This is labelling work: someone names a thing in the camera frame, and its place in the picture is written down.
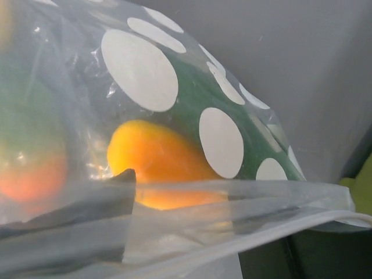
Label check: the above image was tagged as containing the fake yellow orange mango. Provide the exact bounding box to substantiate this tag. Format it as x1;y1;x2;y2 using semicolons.
107;120;228;210

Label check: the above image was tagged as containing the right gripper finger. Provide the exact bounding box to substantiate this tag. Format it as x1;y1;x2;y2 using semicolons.
1;169;136;278

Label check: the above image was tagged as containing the polka dot zip bag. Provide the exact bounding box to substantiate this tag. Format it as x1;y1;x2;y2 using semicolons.
1;1;371;278

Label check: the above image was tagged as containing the fake dark green cucumber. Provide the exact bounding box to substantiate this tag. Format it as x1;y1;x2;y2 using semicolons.
165;52;304;181

